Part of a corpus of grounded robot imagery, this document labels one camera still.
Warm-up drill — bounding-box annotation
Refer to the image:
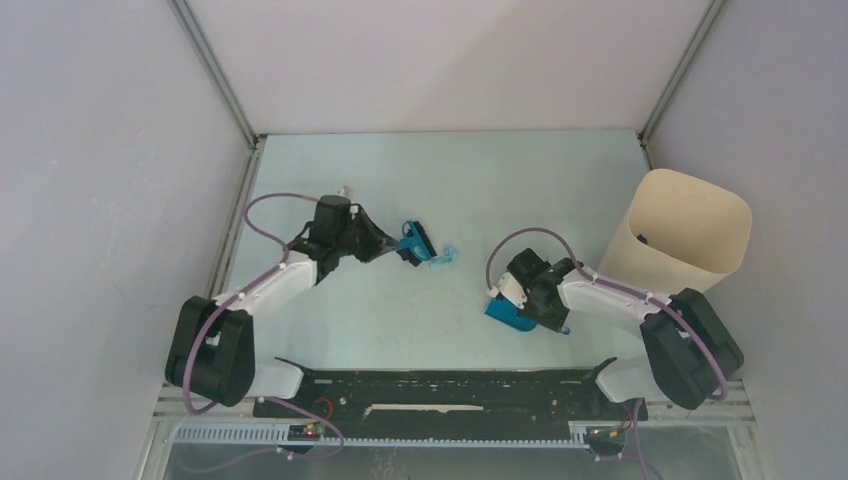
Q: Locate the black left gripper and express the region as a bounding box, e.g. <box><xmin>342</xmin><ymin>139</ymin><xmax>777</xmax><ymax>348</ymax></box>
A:
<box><xmin>334</xmin><ymin>208</ymin><xmax>400</xmax><ymax>264</ymax></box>

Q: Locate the blue hand brush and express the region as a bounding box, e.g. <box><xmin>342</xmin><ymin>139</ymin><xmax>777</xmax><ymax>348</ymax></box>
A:
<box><xmin>396</xmin><ymin>220</ymin><xmax>437</xmax><ymax>267</ymax></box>

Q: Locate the blue dustpan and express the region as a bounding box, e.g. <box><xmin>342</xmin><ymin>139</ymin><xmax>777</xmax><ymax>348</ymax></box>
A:
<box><xmin>484</xmin><ymin>297</ymin><xmax>571</xmax><ymax>335</ymax></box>

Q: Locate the light blue scrap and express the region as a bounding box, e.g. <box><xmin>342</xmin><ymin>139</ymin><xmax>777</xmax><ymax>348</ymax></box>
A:
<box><xmin>429</xmin><ymin>245</ymin><xmax>458</xmax><ymax>268</ymax></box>

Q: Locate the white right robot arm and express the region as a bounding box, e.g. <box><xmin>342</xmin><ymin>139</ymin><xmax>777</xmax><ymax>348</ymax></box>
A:
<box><xmin>489</xmin><ymin>248</ymin><xmax>745</xmax><ymax>418</ymax></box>

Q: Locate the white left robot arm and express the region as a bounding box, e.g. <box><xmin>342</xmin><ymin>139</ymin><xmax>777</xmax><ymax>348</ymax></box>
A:
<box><xmin>165</xmin><ymin>194</ymin><xmax>405</xmax><ymax>417</ymax></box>

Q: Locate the beige waste bin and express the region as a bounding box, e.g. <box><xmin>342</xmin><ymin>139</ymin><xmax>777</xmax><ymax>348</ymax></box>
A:
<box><xmin>598</xmin><ymin>169</ymin><xmax>752</xmax><ymax>293</ymax></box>

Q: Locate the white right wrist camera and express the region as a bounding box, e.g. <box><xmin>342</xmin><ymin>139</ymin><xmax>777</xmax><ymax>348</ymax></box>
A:
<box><xmin>488</xmin><ymin>272</ymin><xmax>528</xmax><ymax>310</ymax></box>

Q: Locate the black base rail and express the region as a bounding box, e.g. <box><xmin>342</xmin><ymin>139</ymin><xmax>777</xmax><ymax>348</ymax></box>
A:
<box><xmin>291</xmin><ymin>368</ymin><xmax>635</xmax><ymax>443</ymax></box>

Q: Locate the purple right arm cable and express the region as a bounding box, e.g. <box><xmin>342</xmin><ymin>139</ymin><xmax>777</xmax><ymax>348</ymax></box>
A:
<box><xmin>485</xmin><ymin>227</ymin><xmax>730</xmax><ymax>480</ymax></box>

